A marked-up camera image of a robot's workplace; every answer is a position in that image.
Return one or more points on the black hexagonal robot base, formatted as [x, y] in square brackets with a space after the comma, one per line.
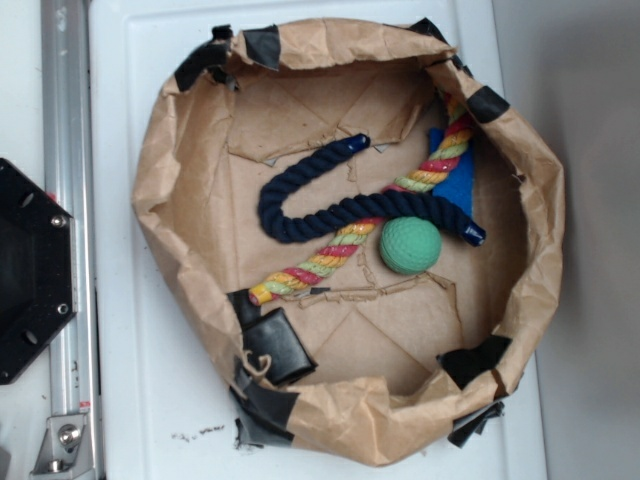
[37, 293]

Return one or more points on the brown paper bag bin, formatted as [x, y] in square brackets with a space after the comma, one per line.
[272, 161]

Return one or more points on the green dimpled ball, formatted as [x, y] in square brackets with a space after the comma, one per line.
[410, 245]

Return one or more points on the black rectangular block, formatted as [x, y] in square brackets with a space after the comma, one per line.
[273, 335]

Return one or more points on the blue sponge piece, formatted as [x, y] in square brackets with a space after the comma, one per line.
[458, 186]

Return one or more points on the white plastic tray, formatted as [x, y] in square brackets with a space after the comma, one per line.
[166, 412]

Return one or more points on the aluminium extrusion rail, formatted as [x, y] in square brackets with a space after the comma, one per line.
[74, 360]

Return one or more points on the metal corner bracket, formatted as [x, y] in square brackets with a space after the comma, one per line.
[66, 451]

